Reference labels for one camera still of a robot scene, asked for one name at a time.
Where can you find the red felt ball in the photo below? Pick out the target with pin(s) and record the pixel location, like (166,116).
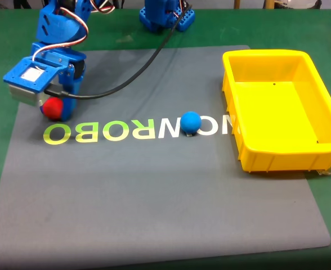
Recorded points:
(53,108)

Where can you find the blue ball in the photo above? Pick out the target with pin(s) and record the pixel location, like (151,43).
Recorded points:
(191,122)

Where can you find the yellow plastic bin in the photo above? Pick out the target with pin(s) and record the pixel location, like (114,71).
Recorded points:
(275,112)

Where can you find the grey mat with printed letters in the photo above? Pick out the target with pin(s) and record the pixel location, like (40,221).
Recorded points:
(126,182)

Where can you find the small white tape piece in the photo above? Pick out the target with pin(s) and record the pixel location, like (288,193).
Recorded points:
(189,135)

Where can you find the wooden furniture leg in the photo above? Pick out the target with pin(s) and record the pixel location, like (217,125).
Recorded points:
(269,4)
(237,4)

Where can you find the clear tape piece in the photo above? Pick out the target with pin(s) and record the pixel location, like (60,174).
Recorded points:
(330,170)

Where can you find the silver camera with blue mount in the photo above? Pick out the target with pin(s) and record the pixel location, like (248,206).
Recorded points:
(27,76)

